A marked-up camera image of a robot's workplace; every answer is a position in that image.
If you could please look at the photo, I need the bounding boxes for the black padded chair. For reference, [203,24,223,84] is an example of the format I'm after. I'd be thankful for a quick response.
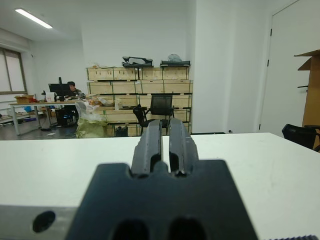
[281,123,320,154]

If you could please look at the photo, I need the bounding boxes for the open cardboard box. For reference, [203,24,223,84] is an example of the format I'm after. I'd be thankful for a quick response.
[13,94,36,104]

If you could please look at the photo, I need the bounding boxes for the seated person at desk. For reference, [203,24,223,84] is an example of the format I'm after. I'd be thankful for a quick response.
[66,80,86,101]

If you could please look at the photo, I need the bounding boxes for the small black bin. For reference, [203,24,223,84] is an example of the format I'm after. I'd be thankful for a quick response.
[114,124,129,137]

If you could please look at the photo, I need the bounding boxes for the flat black case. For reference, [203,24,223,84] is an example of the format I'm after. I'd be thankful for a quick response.
[159,59,192,69]

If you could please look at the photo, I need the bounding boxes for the yellow-green plastic sack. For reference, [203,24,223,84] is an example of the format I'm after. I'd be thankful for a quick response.
[74,99,109,139]

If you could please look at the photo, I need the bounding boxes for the folded black chair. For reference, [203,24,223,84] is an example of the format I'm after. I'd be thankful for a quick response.
[132,104,149,137]

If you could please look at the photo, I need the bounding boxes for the black open case white lining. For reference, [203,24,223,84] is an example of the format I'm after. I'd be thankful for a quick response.
[122,55,154,69]

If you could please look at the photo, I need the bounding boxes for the white door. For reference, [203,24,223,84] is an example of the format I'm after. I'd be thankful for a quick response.
[258,0,320,134]

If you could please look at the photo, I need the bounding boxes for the stacked wooden crates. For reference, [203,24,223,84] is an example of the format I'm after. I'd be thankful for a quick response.
[86,65,194,137]

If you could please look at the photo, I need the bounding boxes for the long ceiling light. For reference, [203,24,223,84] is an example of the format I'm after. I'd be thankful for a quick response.
[14,8,54,30]

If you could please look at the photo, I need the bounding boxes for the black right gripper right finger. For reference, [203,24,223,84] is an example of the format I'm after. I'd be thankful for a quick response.
[168,117,201,177]

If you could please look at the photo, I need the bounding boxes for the window with brown frame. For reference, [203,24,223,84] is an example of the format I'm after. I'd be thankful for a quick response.
[0,46,28,96]

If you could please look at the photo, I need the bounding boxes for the tall brown cardboard box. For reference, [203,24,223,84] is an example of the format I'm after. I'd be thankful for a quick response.
[293,49,320,128]

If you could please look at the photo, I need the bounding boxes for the white-legged office desk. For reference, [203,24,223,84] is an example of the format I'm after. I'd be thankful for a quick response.
[8,99,81,136]

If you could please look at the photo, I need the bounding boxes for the black computer monitor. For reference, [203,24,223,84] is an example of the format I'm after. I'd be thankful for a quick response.
[47,76,71,102]

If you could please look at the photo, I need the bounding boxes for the black mesh office chair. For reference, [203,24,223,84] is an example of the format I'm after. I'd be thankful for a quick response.
[143,94,176,136]

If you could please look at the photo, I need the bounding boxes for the black computer tower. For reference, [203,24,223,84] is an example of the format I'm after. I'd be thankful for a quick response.
[55,108,70,127]

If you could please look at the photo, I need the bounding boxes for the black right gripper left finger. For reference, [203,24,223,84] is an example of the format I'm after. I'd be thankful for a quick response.
[131,119,165,177]

